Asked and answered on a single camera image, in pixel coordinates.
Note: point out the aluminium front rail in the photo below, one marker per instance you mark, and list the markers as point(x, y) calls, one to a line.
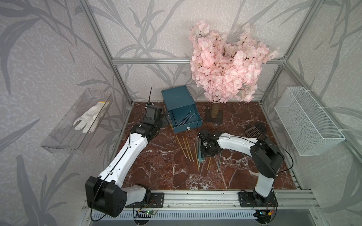
point(229, 200)

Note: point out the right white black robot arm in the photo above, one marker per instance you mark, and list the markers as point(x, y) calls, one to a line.
point(265, 154)

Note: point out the left circuit board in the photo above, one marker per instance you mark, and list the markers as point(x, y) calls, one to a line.
point(145, 214)

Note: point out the white glove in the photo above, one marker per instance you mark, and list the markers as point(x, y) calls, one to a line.
point(88, 121)

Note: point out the teal top drawer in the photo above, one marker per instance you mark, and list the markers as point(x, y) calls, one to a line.
point(181, 112)

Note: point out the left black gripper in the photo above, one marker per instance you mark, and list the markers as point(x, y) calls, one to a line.
point(164, 121)

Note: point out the white wire mesh basket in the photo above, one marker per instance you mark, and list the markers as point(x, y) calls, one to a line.
point(309, 127)

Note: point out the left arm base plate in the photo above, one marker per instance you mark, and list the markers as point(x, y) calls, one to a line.
point(152, 200)

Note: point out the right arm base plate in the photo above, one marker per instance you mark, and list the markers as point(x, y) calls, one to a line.
point(254, 200)

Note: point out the beige slotted scoop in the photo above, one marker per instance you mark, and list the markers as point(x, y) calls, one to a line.
point(254, 132)

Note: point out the right circuit board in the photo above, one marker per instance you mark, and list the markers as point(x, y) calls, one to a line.
point(264, 214)

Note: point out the teal drawer cabinet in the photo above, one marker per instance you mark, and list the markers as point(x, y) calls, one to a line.
point(178, 102)

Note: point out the clear plastic wall tray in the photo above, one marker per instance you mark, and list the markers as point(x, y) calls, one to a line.
point(74, 132)

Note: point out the pink blossom artificial tree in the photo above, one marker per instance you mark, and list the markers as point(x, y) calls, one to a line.
point(226, 70)

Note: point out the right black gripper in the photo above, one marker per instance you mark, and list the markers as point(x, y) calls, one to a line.
point(213, 153)

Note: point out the green pencil bundle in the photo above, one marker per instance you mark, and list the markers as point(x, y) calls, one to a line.
point(201, 157)

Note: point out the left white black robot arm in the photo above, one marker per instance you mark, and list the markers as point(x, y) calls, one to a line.
point(106, 193)

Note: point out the circuit board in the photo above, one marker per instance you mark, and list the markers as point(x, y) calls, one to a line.
point(264, 214)
point(145, 214)

